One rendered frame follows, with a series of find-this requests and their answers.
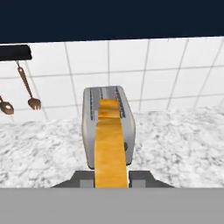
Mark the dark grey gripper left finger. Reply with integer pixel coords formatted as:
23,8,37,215
52,170,96,189

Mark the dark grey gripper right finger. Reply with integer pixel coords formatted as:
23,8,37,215
127,170,175,189

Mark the orange bread slice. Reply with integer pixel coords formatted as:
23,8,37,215
94,98,130,189

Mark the silver toaster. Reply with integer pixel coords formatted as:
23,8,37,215
81,85,137,170

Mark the brown hanging fork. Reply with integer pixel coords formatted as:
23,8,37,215
16,60,42,111

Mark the brown hanging spoon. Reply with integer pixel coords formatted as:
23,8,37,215
0,95,15,116

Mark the black utensil rail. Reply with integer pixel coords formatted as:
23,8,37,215
0,44,32,62

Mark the dark navy wall cupboard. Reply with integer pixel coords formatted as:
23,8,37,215
0,0,224,45

